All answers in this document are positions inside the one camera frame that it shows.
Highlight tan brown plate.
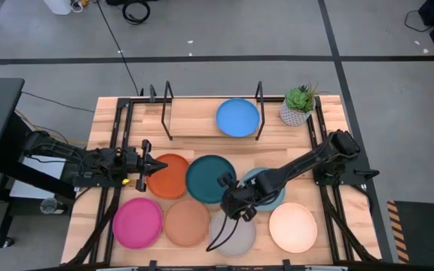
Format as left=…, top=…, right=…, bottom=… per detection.
left=163, top=198, right=211, bottom=248

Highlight light teal plate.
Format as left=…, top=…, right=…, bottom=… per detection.
left=241, top=167, right=286, bottom=212

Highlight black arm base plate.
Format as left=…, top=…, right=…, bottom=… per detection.
left=312, top=156, right=381, bottom=186
left=60, top=165, right=130, bottom=188

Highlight wooden shelf with black frame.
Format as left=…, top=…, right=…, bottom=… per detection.
left=160, top=80, right=266, bottom=142

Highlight long black floor cable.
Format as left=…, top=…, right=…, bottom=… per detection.
left=95, top=0, right=142, bottom=97

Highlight dark teal plate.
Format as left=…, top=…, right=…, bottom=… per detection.
left=185, top=154, right=237, bottom=205

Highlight blue plate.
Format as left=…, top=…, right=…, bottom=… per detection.
left=215, top=98, right=261, bottom=139

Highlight potted succulent plant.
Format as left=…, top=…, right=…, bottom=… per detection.
left=279, top=81, right=329, bottom=127

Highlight white container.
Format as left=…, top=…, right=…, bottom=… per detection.
left=43, top=0, right=73, bottom=16

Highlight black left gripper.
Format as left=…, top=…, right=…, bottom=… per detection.
left=125, top=139, right=168, bottom=193

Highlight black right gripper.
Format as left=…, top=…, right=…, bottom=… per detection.
left=206, top=178, right=267, bottom=252

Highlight black cable by case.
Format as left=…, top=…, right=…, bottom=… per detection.
left=404, top=9, right=432, bottom=33

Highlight yellow cable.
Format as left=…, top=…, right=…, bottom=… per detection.
left=15, top=108, right=90, bottom=146

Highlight white panel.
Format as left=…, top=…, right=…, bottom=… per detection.
left=8, top=154, right=67, bottom=199

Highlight clear glass jar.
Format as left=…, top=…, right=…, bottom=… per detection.
left=39, top=197, right=69, bottom=215

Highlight magenta pink plate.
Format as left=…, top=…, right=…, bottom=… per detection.
left=112, top=197, right=164, bottom=250

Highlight thin black desk cable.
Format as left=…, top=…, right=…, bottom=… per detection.
left=20, top=91, right=96, bottom=114

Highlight grey plate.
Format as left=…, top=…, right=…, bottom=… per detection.
left=209, top=209, right=258, bottom=257

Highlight black mat with striped edge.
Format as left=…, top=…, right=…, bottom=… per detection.
left=386, top=199, right=434, bottom=264

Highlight peach plate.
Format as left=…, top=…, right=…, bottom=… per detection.
left=268, top=202, right=319, bottom=254

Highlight coiled black cable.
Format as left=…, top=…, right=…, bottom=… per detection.
left=121, top=0, right=151, bottom=26

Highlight white plug with cable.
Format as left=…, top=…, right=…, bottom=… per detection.
left=69, top=0, right=86, bottom=14

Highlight orange plate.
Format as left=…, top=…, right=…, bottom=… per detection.
left=145, top=153, right=191, bottom=200

